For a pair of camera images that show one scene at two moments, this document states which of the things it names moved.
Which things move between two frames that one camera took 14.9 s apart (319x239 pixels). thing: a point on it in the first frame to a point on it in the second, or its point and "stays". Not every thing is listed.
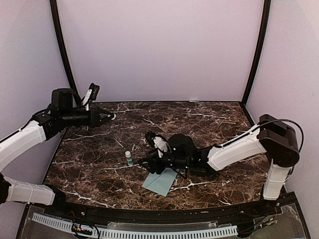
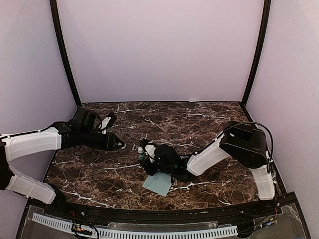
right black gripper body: x=154 y=161 stays
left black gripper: x=95 y=120 to x=108 y=145
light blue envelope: x=160 y=183 stays
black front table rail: x=160 y=214 stays
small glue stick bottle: x=129 y=158 to x=140 y=151
